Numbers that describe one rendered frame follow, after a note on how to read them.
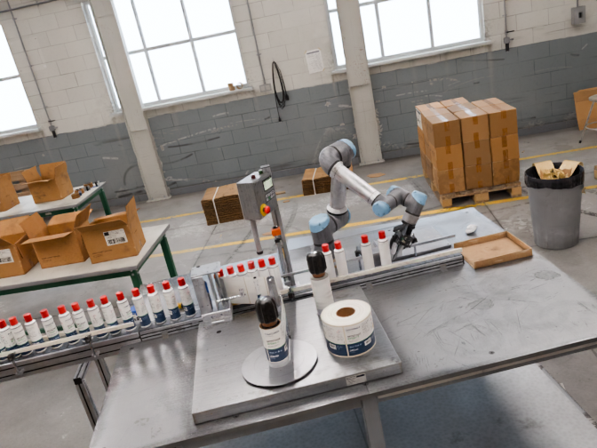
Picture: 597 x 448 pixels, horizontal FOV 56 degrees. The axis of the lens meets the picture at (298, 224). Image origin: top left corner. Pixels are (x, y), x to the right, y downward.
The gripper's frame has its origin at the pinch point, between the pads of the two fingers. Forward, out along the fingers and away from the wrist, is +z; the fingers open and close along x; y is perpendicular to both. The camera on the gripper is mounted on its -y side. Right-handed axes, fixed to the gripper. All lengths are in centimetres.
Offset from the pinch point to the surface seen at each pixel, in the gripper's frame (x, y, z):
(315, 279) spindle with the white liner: -44, 32, 10
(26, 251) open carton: -204, -154, 119
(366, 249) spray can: -15.8, 3.1, -0.9
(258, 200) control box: -74, 1, -9
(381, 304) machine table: -7.3, 25.3, 16.3
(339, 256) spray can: -27.4, 3.2, 6.3
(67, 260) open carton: -173, -146, 114
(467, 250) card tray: 41.2, -7.6, -12.2
